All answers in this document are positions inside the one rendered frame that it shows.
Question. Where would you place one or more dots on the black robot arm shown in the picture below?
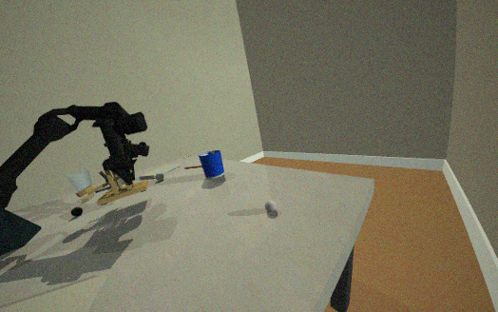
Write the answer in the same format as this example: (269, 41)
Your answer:
(113, 120)

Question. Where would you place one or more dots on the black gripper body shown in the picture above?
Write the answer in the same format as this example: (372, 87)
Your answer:
(117, 153)

